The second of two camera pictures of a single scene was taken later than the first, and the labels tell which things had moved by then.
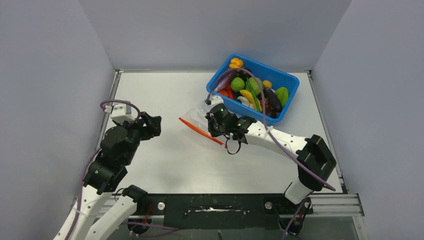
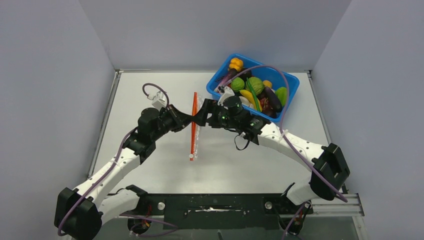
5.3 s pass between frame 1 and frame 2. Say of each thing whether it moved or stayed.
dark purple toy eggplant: stayed
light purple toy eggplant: stayed
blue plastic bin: stayed
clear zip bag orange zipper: moved
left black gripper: moved
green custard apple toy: stayed
